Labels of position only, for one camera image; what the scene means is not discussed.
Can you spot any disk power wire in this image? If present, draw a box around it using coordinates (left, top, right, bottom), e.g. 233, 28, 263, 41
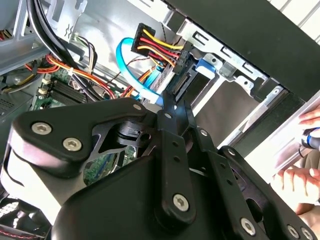
130, 22, 193, 75

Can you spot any hard disk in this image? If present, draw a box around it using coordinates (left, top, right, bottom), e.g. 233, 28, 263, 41
153, 56, 218, 102

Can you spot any blue data wire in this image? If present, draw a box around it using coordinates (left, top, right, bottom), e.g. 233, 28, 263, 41
116, 37, 167, 106

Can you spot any person's left hand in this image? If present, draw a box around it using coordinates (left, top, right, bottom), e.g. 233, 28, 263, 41
273, 167, 320, 201

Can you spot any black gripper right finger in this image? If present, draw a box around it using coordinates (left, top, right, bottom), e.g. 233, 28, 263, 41
175, 99, 319, 240

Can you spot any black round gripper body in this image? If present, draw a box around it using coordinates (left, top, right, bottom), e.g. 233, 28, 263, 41
49, 154, 242, 240

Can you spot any round black tool blue ring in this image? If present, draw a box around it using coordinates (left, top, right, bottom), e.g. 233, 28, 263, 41
300, 126, 320, 152

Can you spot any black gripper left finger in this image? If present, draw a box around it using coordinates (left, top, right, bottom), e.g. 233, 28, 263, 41
1, 91, 198, 226

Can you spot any person's right hand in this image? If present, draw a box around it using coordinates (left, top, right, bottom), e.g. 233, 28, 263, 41
298, 109, 320, 127

